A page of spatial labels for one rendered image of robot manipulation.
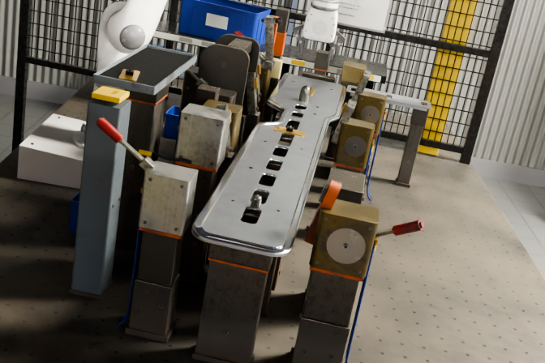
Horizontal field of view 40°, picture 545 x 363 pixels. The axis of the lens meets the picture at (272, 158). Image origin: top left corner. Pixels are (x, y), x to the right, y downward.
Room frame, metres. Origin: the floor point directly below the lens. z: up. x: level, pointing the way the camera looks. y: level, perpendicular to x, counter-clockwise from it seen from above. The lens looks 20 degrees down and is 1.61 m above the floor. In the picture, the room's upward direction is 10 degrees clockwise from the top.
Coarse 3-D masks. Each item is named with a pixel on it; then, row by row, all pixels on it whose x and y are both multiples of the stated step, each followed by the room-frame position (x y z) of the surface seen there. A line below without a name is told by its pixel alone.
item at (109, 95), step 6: (96, 90) 1.46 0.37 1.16; (102, 90) 1.47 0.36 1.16; (108, 90) 1.48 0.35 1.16; (114, 90) 1.48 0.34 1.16; (120, 90) 1.49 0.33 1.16; (96, 96) 1.44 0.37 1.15; (102, 96) 1.44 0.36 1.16; (108, 96) 1.44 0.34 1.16; (114, 96) 1.44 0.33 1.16; (120, 96) 1.45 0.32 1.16; (126, 96) 1.47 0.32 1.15; (108, 102) 1.46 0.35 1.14; (114, 102) 1.44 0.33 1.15; (120, 102) 1.44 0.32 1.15
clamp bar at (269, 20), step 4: (268, 16) 2.39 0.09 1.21; (272, 16) 2.42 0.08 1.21; (264, 20) 2.40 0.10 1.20; (268, 20) 2.39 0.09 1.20; (272, 20) 2.40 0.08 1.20; (276, 20) 2.40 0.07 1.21; (280, 20) 2.39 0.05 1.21; (268, 24) 2.39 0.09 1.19; (272, 24) 2.41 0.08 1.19; (280, 24) 2.39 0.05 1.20; (268, 28) 2.39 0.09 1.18; (272, 28) 2.41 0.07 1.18; (268, 32) 2.39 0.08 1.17; (272, 32) 2.41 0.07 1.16; (268, 36) 2.39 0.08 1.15; (272, 36) 2.41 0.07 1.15; (268, 40) 2.39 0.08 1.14; (272, 40) 2.41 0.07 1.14; (268, 44) 2.39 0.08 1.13; (272, 44) 2.41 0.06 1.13; (268, 48) 2.39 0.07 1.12; (272, 48) 2.41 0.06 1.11; (268, 52) 2.39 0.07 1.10; (272, 52) 2.41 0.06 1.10; (268, 56) 2.39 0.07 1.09; (272, 56) 2.41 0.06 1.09; (268, 60) 2.39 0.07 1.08; (272, 60) 2.41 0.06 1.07; (272, 64) 2.41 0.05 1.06; (272, 68) 2.41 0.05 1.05
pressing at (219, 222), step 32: (288, 96) 2.28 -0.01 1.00; (320, 96) 2.35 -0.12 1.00; (256, 128) 1.89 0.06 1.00; (320, 128) 2.01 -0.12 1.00; (256, 160) 1.66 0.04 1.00; (288, 160) 1.70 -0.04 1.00; (224, 192) 1.44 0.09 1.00; (288, 192) 1.50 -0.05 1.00; (224, 224) 1.29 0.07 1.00; (256, 224) 1.31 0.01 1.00; (288, 224) 1.34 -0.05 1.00
